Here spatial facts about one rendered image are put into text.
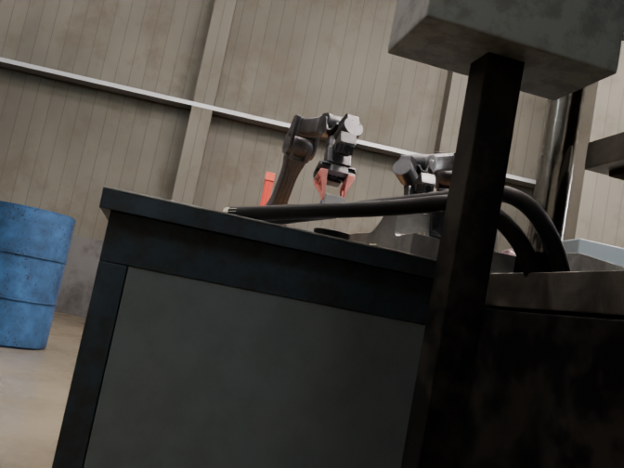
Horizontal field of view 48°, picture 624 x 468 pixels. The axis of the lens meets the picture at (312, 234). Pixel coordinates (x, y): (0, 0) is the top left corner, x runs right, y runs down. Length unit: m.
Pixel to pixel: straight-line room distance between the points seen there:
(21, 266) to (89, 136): 5.38
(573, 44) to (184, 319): 0.78
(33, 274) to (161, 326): 4.21
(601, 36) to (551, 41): 0.08
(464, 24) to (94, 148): 9.71
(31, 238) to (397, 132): 6.77
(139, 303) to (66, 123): 9.48
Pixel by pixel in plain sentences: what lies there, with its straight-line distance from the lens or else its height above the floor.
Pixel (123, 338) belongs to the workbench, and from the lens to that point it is 1.28.
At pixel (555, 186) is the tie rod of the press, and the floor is 0.95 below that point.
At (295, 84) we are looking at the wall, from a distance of 10.78.
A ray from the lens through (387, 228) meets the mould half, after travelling 1.65.
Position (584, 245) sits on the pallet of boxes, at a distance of 4.39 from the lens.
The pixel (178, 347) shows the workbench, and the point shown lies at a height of 0.55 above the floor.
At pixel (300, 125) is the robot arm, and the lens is 2.13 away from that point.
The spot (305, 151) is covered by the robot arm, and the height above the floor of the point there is 1.14.
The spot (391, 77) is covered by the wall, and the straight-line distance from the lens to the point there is 11.10.
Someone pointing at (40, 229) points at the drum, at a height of 0.87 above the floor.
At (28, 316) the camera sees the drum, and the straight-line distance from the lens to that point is 5.49.
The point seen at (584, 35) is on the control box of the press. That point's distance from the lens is 1.10.
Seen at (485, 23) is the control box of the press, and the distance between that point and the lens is 1.02.
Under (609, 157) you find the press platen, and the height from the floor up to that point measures 1.00.
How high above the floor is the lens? 0.65
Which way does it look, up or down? 6 degrees up
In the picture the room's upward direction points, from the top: 11 degrees clockwise
